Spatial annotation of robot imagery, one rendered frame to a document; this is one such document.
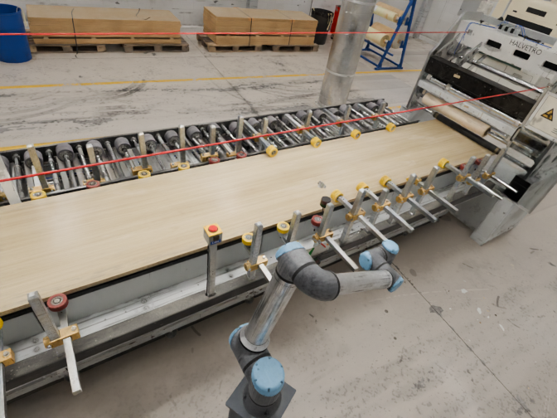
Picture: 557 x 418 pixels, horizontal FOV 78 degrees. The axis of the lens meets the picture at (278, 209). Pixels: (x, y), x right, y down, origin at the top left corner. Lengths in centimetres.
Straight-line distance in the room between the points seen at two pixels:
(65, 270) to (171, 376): 103
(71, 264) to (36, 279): 16
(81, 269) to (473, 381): 277
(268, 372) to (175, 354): 112
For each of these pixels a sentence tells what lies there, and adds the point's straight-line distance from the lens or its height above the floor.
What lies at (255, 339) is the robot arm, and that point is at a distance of 166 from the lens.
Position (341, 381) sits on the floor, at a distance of 272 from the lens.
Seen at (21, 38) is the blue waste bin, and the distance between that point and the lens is 695.
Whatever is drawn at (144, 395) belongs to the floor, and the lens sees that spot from 259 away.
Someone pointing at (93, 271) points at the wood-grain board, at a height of 90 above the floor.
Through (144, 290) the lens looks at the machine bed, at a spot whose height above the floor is 66.
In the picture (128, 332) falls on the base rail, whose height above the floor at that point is 70.
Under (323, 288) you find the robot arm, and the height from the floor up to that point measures 140.
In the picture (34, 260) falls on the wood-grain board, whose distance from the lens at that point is 213.
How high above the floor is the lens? 240
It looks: 41 degrees down
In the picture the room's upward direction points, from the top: 12 degrees clockwise
